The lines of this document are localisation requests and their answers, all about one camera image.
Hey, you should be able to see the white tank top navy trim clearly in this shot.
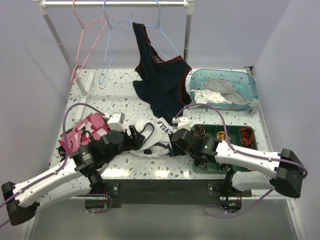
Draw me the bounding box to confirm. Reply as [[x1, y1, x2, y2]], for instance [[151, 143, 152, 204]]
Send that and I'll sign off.
[[123, 117, 177, 159]]

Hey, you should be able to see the pink camouflage garment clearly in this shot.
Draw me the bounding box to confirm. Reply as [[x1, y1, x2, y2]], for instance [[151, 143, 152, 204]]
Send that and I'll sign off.
[[66, 113, 110, 155]]

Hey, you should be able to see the light blue wire hanger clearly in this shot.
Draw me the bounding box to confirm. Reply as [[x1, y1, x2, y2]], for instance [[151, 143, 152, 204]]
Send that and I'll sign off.
[[99, 0, 133, 86]]

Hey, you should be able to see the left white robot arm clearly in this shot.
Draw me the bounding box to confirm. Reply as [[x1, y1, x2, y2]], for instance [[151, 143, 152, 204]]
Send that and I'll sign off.
[[1, 125, 145, 226]]

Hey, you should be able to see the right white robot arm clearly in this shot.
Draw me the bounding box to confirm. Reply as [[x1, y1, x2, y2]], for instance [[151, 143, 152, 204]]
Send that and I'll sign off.
[[170, 128, 307, 199]]

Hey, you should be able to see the navy tank top red trim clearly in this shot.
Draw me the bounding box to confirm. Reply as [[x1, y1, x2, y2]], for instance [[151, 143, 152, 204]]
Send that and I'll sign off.
[[132, 22, 192, 124]]

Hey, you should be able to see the blue hanger with navy top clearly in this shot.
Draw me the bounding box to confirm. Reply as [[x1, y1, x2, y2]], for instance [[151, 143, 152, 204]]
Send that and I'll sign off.
[[143, 0, 180, 60]]

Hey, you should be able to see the rolled floral tie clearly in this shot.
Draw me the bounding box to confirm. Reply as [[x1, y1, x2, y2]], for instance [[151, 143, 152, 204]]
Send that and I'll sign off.
[[193, 125, 206, 148]]

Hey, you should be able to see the rolled grey black tie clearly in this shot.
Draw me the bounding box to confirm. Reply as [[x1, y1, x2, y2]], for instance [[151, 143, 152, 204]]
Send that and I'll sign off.
[[194, 161, 207, 169]]

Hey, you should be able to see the rolled yellow tie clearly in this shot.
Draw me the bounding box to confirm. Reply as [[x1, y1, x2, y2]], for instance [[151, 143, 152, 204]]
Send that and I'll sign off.
[[216, 131, 231, 142]]

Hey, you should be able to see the rolled dotted tie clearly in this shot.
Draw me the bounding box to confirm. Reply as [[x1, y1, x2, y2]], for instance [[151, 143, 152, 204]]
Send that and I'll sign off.
[[220, 163, 233, 171]]

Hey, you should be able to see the green compartment tray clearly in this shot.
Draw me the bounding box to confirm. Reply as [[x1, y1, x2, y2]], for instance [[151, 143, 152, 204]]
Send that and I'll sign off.
[[191, 124, 259, 175]]

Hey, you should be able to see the rolled orange black tie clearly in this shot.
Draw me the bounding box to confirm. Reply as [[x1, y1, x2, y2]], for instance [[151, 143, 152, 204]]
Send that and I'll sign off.
[[240, 127, 254, 149]]

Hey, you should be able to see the grey garment in bin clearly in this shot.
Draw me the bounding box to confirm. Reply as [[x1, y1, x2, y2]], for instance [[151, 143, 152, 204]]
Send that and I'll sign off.
[[196, 78, 259, 115]]

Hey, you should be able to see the teal plastic bin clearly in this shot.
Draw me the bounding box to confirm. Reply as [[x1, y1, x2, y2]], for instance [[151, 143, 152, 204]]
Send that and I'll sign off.
[[189, 69, 259, 115]]

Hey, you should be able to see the white clothes rack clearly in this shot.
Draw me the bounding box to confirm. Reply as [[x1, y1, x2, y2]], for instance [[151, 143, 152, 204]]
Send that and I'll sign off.
[[33, 0, 196, 123]]

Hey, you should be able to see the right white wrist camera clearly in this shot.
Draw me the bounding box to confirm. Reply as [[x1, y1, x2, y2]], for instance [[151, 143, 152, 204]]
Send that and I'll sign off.
[[172, 116, 191, 131]]

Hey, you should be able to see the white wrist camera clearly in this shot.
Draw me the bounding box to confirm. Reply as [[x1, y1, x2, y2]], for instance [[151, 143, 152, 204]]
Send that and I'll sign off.
[[107, 112, 125, 131], [172, 116, 191, 131]]

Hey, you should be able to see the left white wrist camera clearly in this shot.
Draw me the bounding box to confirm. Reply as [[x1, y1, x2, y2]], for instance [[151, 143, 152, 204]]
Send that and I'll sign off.
[[107, 112, 125, 131]]

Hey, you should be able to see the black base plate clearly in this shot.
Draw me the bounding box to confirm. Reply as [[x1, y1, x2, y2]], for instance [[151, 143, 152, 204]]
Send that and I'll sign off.
[[92, 179, 252, 208]]

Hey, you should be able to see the pink wire hanger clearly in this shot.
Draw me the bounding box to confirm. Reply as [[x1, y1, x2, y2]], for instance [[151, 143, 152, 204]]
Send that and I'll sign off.
[[70, 0, 108, 85]]

